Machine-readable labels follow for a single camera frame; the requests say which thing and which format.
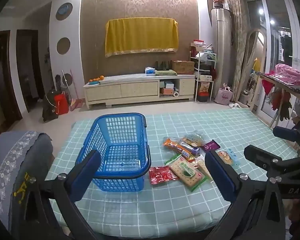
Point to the blue wall plate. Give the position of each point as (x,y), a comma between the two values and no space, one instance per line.
(64,10)

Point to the red snack packet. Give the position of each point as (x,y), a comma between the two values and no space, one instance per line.
(162,175)

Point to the red hanging clothes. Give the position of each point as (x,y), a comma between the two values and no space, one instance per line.
(280,102)

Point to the cracker packet green label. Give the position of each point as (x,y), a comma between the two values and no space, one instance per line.
(187,173)

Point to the cartoon face snack packet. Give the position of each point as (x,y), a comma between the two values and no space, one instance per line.
(227,157)

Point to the dark wooden door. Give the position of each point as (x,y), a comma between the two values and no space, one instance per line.
(2,85)
(25,67)

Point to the orange stick snack packet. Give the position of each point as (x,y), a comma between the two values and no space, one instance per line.
(187,153)

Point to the blue tissue box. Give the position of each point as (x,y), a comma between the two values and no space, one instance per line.
(149,71)

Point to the yellow cloth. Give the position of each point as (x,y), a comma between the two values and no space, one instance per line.
(140,35)

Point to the pink broom with dustpan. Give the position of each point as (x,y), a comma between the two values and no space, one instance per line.
(75,103)

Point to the grey embroidered chair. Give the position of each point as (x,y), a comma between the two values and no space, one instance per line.
(7,160)

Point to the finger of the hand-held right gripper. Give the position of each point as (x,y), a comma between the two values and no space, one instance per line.
(285,133)
(258,156)

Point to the small purple packet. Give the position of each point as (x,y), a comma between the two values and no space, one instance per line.
(211,145)

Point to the standing arched mirror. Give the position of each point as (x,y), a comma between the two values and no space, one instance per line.
(251,55)

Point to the cream tv cabinet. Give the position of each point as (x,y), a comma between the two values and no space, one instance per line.
(120,91)

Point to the plate of oranges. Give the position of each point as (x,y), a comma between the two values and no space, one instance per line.
(96,80)

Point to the clear yellow snack packet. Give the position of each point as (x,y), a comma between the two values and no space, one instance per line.
(193,139)

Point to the white slippers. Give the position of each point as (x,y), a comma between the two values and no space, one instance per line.
(235,105)

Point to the orange box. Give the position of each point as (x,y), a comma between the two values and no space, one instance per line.
(167,91)

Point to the standing air conditioner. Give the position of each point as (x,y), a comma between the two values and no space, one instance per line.
(223,50)

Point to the blue plastic basket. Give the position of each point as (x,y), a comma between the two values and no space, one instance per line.
(122,155)

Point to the green folded cloth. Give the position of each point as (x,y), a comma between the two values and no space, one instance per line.
(165,72)

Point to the blue white box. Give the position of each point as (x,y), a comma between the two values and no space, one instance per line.
(169,84)

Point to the pink tote bag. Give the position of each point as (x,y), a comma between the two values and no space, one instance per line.
(223,95)

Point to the round brown wall disc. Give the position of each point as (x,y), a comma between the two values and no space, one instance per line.
(63,45)

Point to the patterned beige curtain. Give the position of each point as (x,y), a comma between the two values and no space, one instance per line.
(237,42)

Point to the green checked tablecloth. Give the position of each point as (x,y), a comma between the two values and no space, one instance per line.
(180,210)

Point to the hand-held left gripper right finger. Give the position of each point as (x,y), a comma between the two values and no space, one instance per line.
(220,177)

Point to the printed snack bag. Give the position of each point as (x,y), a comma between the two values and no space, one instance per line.
(205,87)

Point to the black router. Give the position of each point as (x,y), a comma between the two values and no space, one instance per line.
(162,66)

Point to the red black crate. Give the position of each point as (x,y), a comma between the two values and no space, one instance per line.
(203,97)

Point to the pink cloth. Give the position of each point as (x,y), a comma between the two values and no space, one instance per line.
(290,73)

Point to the green snack packet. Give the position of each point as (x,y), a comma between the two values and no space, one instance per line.
(172,160)

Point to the paper towel roll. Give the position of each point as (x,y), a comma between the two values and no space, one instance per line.
(175,94)

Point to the black bag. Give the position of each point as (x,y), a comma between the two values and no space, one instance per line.
(48,110)

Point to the red bag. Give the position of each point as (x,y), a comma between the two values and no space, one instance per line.
(61,104)

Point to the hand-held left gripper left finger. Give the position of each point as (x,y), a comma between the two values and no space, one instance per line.
(86,175)

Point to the sliding glass door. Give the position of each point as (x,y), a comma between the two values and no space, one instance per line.
(277,35)

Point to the brown cardboard box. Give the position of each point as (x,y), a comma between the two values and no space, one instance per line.
(183,67)

